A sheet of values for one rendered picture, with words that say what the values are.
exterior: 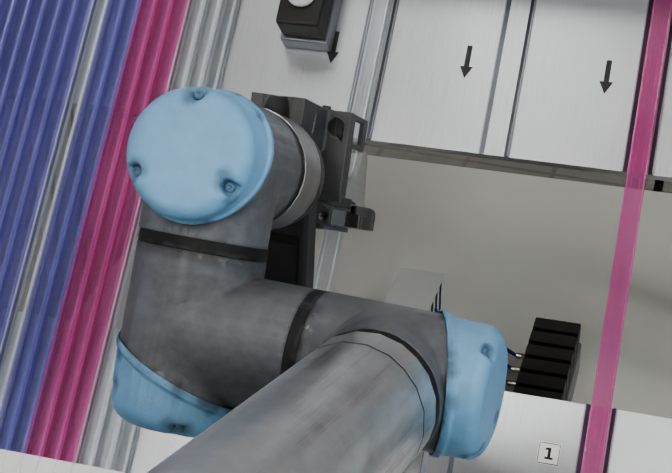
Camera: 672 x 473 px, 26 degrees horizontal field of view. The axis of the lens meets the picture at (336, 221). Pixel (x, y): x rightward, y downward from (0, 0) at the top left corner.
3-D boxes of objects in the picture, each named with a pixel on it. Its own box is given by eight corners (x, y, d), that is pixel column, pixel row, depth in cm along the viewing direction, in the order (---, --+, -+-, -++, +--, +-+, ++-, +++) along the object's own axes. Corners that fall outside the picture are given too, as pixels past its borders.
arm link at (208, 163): (102, 221, 79) (130, 67, 79) (172, 230, 90) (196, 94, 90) (238, 247, 77) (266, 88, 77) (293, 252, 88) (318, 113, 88)
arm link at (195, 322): (263, 461, 78) (300, 258, 78) (77, 417, 81) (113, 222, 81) (310, 447, 85) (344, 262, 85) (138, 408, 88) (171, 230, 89)
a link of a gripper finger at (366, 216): (389, 212, 108) (356, 204, 99) (386, 233, 108) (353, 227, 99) (329, 204, 109) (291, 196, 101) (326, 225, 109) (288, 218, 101)
